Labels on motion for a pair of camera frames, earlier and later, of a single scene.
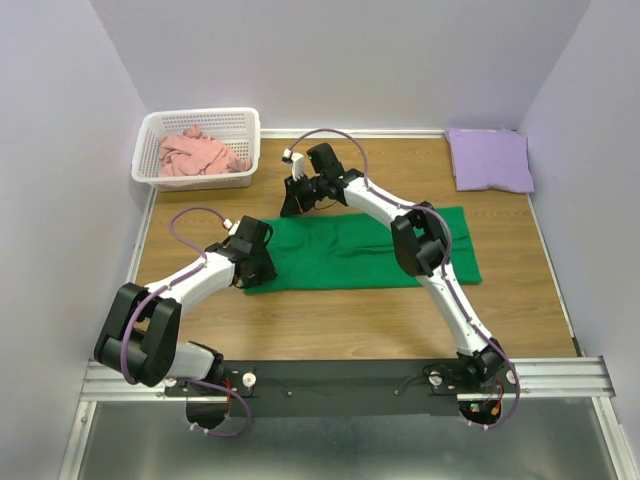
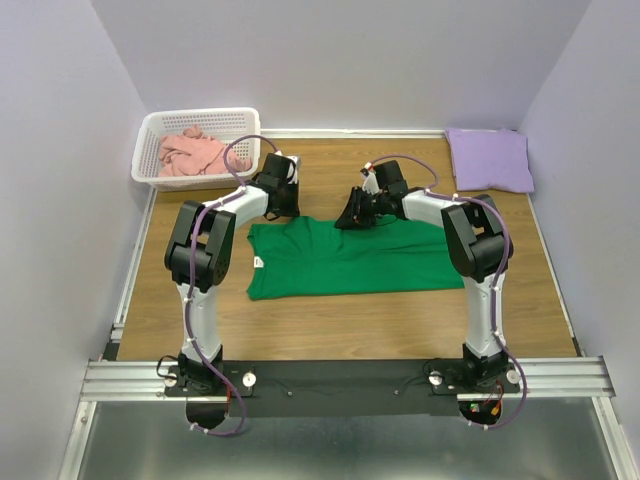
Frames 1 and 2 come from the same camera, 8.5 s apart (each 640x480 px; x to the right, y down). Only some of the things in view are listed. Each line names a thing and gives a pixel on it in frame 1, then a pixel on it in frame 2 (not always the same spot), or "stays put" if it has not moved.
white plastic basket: x=198 y=148 stays put
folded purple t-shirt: x=484 y=159 stays put
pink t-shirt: x=192 y=152 stays put
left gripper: x=261 y=267 -> x=286 y=201
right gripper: x=292 y=196 -> x=358 y=207
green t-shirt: x=361 y=250 stays put
